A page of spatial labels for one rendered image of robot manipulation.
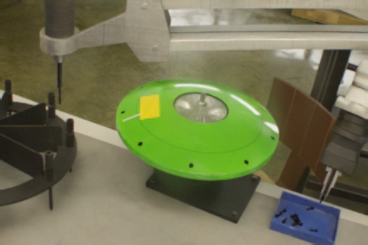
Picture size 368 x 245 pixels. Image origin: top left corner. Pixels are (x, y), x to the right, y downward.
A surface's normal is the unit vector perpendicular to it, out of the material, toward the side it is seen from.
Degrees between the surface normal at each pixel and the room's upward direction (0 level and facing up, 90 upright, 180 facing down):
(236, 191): 0
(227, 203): 0
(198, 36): 9
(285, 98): 90
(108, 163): 0
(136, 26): 90
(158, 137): 21
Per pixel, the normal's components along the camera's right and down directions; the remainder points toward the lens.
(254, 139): 0.42, -0.61
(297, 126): -0.79, 0.25
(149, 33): 0.02, 0.58
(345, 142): -0.42, 0.16
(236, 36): -0.02, -0.82
